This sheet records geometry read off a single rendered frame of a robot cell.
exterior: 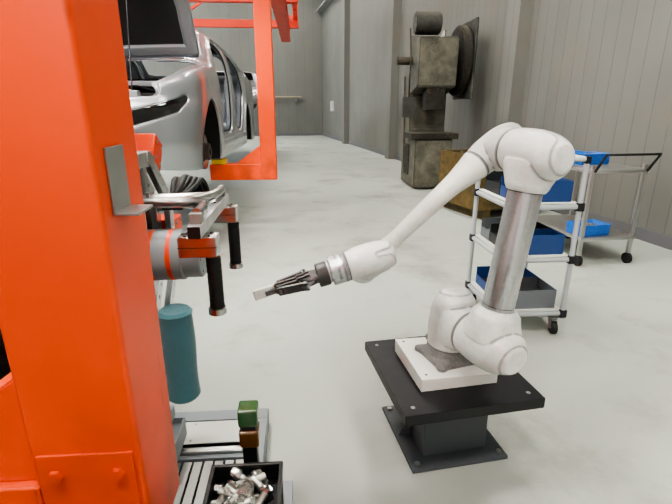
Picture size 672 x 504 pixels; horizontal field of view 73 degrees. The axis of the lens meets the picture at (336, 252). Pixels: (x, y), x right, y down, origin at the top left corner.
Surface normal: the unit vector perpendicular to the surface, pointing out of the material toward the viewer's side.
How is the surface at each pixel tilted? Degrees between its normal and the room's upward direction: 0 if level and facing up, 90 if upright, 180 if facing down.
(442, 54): 91
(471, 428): 90
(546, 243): 90
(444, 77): 91
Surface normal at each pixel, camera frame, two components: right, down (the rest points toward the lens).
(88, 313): 0.07, 0.30
